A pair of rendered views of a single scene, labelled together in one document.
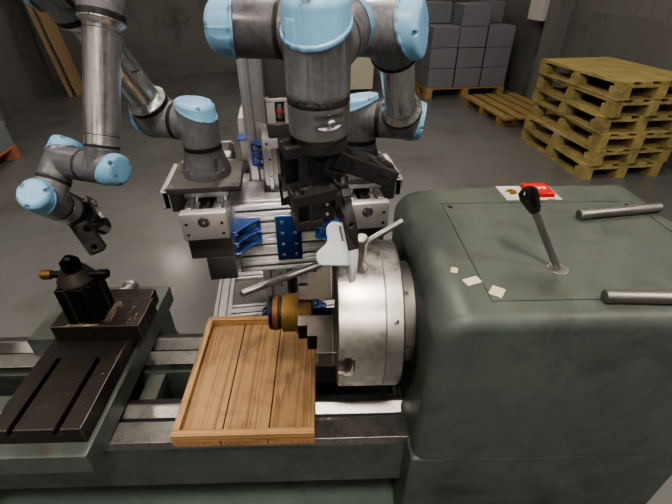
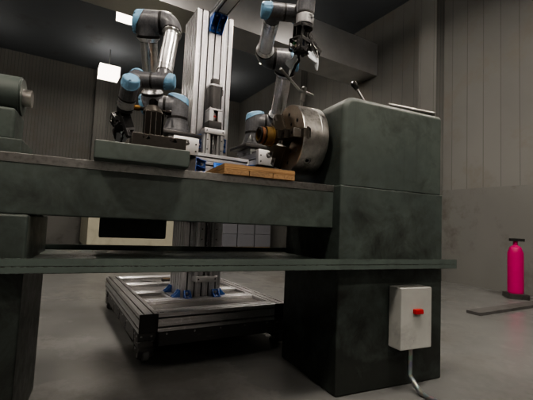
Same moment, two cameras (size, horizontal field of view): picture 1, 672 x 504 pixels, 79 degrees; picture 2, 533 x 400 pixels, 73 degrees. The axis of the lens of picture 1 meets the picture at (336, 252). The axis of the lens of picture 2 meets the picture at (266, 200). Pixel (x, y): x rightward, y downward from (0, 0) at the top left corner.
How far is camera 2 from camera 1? 1.48 m
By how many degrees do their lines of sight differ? 44
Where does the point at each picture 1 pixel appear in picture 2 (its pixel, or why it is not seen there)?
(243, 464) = (254, 202)
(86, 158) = (160, 71)
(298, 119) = (303, 14)
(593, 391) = (397, 144)
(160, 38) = not seen: outside the picture
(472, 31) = not seen: hidden behind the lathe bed
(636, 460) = (425, 198)
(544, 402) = (384, 148)
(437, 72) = (225, 236)
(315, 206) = (305, 43)
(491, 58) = (259, 228)
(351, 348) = (308, 122)
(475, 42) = not seen: hidden behind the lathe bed
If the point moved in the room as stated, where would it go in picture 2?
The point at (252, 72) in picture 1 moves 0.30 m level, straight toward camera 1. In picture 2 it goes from (199, 100) to (221, 86)
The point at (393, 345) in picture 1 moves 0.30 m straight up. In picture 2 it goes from (324, 124) to (326, 57)
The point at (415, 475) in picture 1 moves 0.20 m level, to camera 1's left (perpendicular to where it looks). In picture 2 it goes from (343, 199) to (301, 196)
